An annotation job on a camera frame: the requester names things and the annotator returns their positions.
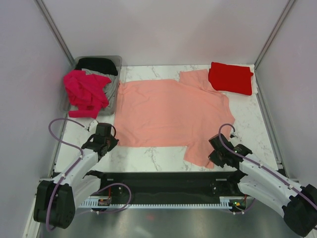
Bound salmon pink t shirt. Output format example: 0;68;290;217
114;69;235;169

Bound magenta t shirt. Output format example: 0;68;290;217
63;70;111;119

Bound aluminium frame post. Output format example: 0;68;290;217
254;0;298;72
34;0;75;69

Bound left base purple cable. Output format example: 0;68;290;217
90;182;132;214

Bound folded white t shirt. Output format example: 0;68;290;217
222;64;258;96

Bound grey t shirt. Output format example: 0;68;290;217
82;68;117;107

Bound folded red t shirt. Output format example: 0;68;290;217
208;62;254;96

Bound right aluminium frame post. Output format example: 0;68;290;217
254;0;298;72

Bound black t shirt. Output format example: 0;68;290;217
74;57;118;76

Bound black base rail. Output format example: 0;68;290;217
89;171;243;204

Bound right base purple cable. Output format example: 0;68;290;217
229;195;256;216

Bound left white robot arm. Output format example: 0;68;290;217
33;122;119;232

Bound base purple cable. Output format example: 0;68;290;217
90;182;132;214
229;195;256;216

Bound left aluminium frame post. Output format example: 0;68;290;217
34;0;75;69

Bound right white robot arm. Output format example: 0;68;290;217
209;134;317;237

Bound white slotted cable duct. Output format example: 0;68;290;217
79;196;246;209

